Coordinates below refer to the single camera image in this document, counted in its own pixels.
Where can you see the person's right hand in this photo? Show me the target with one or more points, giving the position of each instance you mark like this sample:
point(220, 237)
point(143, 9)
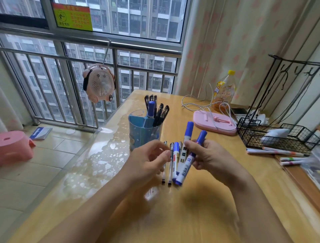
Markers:
point(215, 159)

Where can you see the person's left hand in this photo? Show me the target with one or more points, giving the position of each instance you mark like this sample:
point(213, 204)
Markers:
point(142, 162)

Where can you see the person's left thumb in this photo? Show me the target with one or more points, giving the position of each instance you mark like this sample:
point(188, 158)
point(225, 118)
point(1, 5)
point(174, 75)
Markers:
point(163, 157)

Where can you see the person's right thumb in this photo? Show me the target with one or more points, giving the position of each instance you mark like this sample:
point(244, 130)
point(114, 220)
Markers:
point(196, 162)

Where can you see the blue cap whiteboard marker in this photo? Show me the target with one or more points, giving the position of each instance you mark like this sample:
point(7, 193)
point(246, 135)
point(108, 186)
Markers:
point(151, 109)
point(182, 172)
point(176, 147)
point(189, 129)

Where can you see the person's left forearm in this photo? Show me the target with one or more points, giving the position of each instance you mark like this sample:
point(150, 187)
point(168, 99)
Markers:
point(100, 207)

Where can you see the person's right forearm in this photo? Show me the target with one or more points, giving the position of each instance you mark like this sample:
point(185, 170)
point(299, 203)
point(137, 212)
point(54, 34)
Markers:
point(255, 212)

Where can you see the clear gel pen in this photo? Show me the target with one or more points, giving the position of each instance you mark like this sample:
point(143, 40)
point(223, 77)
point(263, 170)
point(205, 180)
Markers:
point(180, 146)
point(163, 180)
point(170, 165)

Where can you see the blue pen holder cup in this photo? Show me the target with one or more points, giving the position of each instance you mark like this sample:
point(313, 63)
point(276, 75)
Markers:
point(142, 135)

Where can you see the pink phone stand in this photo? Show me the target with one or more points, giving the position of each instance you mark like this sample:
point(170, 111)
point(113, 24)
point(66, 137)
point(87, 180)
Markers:
point(212, 124)

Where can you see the black capped pen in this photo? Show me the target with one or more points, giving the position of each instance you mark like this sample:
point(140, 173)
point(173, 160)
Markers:
point(151, 97)
point(158, 114)
point(146, 101)
point(164, 114)
point(155, 104)

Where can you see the black phone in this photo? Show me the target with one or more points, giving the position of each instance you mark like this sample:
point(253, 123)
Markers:
point(239, 111)

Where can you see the yellow cap plastic bottle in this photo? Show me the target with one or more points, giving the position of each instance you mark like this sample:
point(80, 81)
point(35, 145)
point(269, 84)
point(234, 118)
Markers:
point(225, 92)

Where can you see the white soft object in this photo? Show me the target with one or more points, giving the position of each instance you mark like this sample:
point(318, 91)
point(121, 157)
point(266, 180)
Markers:
point(275, 136)

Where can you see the white and orange highlighter pen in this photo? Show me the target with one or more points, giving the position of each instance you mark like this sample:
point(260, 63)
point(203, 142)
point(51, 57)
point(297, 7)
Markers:
point(287, 152)

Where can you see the white and pink highlighter pen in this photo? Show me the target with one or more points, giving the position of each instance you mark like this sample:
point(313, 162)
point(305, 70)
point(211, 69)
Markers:
point(291, 163)

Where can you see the pink pig-shaped fan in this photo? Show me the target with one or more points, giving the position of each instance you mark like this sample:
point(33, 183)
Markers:
point(100, 83)

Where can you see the white and green highlighter pen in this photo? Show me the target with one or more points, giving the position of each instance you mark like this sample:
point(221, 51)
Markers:
point(293, 159)

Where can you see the clear plastic bag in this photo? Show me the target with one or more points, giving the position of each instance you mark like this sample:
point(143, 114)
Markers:
point(312, 167)

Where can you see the blue booklet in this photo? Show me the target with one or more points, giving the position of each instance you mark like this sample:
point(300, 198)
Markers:
point(40, 133)

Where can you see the pink patterned curtain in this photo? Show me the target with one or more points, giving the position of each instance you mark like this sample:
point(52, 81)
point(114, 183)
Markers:
point(250, 37)

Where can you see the grey apartment buildings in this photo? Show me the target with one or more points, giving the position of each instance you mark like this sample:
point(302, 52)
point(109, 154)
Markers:
point(140, 20)

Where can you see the metal window guard railing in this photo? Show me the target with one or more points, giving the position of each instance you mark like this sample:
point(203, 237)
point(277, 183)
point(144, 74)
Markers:
point(75, 45)

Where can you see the pink plastic stool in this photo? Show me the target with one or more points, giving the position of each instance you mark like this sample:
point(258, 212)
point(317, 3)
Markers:
point(13, 147)

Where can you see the yellow and red window sticker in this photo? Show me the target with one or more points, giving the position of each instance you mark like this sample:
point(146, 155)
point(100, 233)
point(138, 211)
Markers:
point(72, 17)

